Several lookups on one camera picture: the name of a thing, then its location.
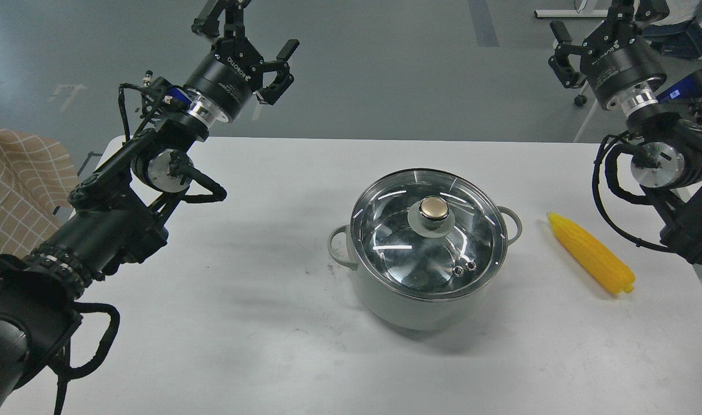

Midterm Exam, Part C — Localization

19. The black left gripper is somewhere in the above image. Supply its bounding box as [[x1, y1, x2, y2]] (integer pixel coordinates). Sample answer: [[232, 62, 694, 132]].
[[183, 1, 300, 115]]

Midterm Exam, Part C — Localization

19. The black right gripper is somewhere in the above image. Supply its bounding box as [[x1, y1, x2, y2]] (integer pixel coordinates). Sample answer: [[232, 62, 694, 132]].
[[548, 1, 670, 110]]

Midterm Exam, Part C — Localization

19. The yellow corn cob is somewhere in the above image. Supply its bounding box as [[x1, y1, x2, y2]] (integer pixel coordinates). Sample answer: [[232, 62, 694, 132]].
[[546, 212, 635, 295]]

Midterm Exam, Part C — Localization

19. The glass pot lid gold knob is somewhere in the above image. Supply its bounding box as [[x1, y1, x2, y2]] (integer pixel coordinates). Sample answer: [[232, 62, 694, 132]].
[[346, 168, 522, 300]]

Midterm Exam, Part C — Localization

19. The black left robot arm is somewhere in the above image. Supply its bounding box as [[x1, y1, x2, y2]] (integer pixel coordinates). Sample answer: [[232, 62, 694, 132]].
[[0, 1, 299, 414]]

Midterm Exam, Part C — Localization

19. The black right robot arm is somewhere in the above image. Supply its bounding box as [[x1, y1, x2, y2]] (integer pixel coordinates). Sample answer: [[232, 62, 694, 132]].
[[534, 1, 702, 266]]

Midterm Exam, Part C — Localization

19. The grey steel cooking pot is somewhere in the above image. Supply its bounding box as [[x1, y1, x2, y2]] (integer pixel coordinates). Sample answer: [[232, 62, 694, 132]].
[[327, 168, 523, 332]]

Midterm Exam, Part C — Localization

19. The blue denim clothing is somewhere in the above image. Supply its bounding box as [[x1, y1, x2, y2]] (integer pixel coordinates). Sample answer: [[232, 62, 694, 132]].
[[643, 1, 702, 59]]

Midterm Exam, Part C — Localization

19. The beige checkered cloth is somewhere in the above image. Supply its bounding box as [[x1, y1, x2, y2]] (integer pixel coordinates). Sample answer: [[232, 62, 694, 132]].
[[0, 128, 80, 258]]

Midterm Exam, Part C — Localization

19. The white rolling chair frame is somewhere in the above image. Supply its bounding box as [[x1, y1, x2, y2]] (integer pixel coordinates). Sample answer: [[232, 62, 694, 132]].
[[533, 1, 607, 144]]

